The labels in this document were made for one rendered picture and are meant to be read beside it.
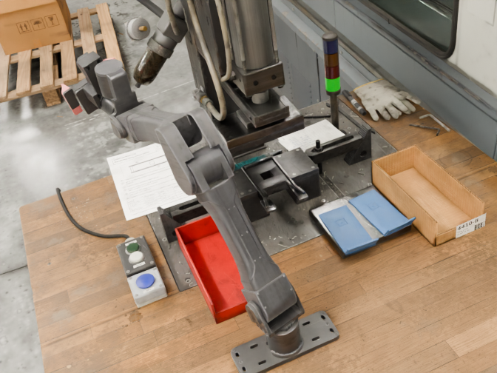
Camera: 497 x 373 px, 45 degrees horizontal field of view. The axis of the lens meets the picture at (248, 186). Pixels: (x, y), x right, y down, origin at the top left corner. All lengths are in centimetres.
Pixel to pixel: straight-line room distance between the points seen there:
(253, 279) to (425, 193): 56
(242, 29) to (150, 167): 61
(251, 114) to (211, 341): 47
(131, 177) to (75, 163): 183
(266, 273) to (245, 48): 44
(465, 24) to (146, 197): 94
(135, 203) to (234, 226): 57
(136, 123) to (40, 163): 243
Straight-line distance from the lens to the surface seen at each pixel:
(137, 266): 135
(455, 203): 144
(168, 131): 101
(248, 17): 118
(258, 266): 105
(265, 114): 126
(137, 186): 161
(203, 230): 139
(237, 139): 127
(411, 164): 153
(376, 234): 133
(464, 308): 124
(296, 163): 143
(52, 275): 146
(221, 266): 133
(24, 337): 265
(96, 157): 346
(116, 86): 123
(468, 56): 174
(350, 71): 236
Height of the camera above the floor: 185
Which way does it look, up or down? 39 degrees down
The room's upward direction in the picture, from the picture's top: 10 degrees counter-clockwise
